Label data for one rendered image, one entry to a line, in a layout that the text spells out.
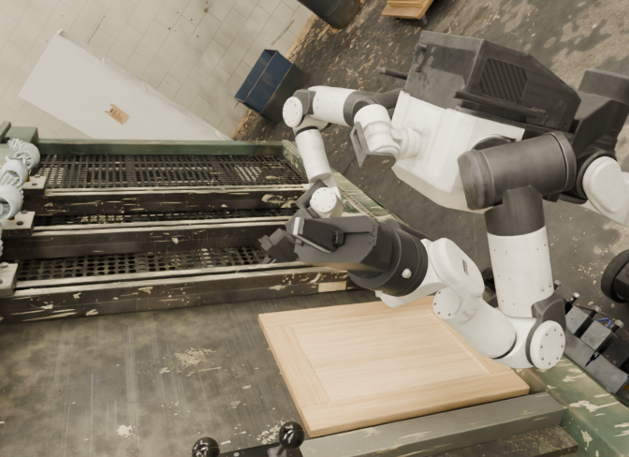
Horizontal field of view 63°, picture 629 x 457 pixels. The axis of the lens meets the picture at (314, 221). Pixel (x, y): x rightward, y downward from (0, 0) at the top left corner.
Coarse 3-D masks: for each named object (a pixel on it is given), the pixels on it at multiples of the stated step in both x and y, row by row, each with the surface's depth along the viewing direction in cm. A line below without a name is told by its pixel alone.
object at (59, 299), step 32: (0, 288) 106; (32, 288) 114; (64, 288) 114; (96, 288) 116; (128, 288) 118; (160, 288) 121; (192, 288) 124; (224, 288) 127; (256, 288) 130; (288, 288) 133; (352, 288) 140; (0, 320) 111; (32, 320) 113
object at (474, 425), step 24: (480, 408) 97; (504, 408) 98; (528, 408) 98; (552, 408) 99; (360, 432) 88; (384, 432) 89; (408, 432) 90; (432, 432) 90; (456, 432) 91; (480, 432) 93; (504, 432) 95; (312, 456) 83; (336, 456) 83; (360, 456) 84; (384, 456) 86; (408, 456) 88
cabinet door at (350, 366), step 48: (288, 336) 115; (336, 336) 118; (384, 336) 120; (432, 336) 122; (288, 384) 102; (336, 384) 103; (384, 384) 104; (432, 384) 105; (480, 384) 107; (336, 432) 93
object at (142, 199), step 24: (24, 144) 158; (24, 192) 160; (48, 192) 166; (72, 192) 168; (96, 192) 169; (120, 192) 171; (144, 192) 173; (168, 192) 176; (192, 192) 178; (216, 192) 181; (240, 192) 184; (264, 192) 188; (288, 192) 191
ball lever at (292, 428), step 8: (288, 424) 72; (296, 424) 73; (280, 432) 72; (288, 432) 72; (296, 432) 72; (304, 432) 73; (280, 440) 72; (288, 440) 71; (296, 440) 71; (272, 448) 81; (280, 448) 77; (288, 448) 72; (296, 448) 72; (272, 456) 80; (280, 456) 80
